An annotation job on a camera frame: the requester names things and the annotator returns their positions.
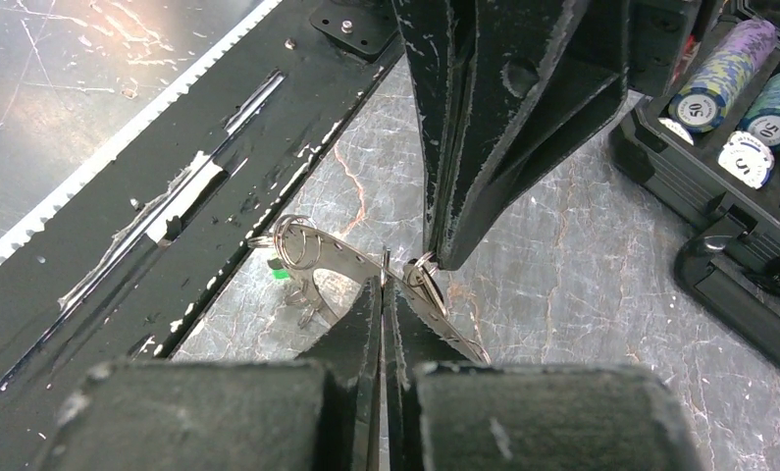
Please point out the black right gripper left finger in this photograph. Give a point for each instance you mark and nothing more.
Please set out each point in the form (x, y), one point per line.
(318, 411)

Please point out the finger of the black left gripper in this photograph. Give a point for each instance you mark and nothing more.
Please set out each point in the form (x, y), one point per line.
(527, 83)
(439, 37)

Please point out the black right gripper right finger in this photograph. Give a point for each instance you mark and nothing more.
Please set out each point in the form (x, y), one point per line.
(447, 412)

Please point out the green key tag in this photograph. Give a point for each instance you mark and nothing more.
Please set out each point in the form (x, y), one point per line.
(280, 273)

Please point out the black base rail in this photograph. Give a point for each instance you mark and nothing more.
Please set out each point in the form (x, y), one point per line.
(55, 255)

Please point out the key with black tag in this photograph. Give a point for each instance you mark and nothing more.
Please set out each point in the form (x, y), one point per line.
(419, 273)

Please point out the black poker chip case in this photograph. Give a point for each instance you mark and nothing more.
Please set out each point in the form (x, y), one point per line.
(732, 265)

